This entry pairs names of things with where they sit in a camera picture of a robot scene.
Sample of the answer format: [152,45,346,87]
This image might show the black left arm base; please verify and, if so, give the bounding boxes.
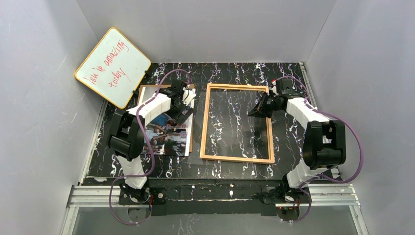
[118,185,167,205]

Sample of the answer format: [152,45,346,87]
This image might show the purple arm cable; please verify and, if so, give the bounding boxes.
[272,75,365,224]
[108,69,192,227]

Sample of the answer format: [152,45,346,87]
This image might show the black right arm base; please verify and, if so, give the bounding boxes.
[257,183,311,207]

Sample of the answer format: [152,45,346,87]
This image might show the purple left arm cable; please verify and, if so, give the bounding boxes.
[108,69,192,227]

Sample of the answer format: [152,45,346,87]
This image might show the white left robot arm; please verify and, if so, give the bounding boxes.
[107,80,196,189]

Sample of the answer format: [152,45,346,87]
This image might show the wooden picture frame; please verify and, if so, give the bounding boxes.
[200,83,275,164]

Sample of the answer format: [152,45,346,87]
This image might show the clear frame glass sheet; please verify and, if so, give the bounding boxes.
[188,89,277,166]

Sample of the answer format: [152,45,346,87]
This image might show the yellow-edged whiteboard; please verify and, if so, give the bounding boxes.
[74,27,151,109]

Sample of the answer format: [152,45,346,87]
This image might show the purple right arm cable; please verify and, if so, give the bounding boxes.
[272,75,365,224]

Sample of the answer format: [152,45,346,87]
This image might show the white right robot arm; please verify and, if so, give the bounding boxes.
[248,76,346,190]

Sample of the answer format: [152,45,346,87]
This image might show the aluminium mounting rail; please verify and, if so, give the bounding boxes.
[67,183,360,208]

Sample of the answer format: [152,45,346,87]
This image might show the printed colour photo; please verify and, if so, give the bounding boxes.
[138,85,194,158]

